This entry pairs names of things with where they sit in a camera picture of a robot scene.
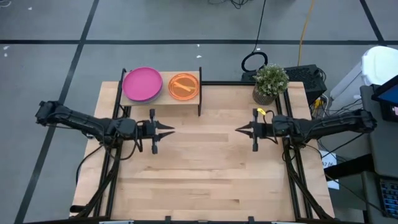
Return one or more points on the white plastic cover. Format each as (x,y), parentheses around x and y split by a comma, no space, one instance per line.
(381,63)

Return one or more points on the potted plant ribbed pot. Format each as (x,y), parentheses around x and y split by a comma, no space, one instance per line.
(270,82)

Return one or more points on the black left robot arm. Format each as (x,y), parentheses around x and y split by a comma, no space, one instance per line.
(77,119)

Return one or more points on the white paper sheet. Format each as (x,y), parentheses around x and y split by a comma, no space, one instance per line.
(329,161)

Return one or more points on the black tablet blue screen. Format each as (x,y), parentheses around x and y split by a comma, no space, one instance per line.
(388,95)

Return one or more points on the black table frame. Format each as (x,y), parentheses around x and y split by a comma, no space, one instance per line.
(227,83)

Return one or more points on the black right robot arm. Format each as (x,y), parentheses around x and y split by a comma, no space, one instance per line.
(326,126)

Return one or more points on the black keyboard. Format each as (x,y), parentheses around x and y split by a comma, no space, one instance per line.
(390,197)

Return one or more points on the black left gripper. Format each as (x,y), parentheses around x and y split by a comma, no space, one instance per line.
(144,129)

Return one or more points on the grey side desk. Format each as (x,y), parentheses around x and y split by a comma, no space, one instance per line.
(379,149)

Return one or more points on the wooden shelf black frame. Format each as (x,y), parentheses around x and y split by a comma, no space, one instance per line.
(164,101)

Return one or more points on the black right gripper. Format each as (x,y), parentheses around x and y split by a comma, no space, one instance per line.
(264,130)

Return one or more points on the magenta plate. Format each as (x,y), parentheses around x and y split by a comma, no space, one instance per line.
(141,83)

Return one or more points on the orange translucent plate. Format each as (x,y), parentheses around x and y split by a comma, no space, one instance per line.
(183,86)

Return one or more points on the yellow tape tag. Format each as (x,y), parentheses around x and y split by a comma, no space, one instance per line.
(261,111)

